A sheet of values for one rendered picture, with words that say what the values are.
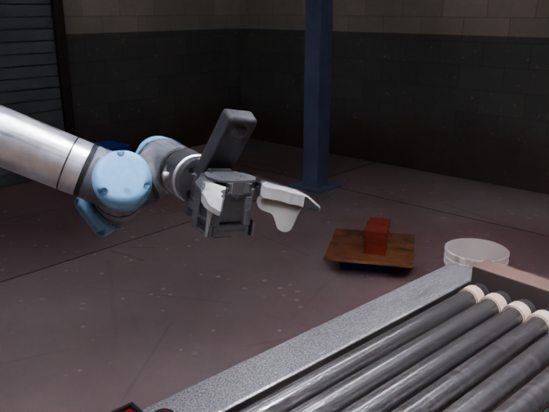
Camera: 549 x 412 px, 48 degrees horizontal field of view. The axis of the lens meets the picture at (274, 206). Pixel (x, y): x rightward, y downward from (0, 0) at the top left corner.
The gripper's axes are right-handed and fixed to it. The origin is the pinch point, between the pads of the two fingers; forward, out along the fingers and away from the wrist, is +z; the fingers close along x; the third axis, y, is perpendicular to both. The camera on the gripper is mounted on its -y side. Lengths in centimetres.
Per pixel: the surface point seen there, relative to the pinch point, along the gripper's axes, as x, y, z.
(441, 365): -36.6, 27.6, 3.2
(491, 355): -45, 26, 6
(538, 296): -69, 21, -1
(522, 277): -70, 19, -6
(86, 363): -43, 127, -175
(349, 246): -205, 91, -193
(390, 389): -24.4, 28.8, 3.9
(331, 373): -20.1, 30.2, -4.9
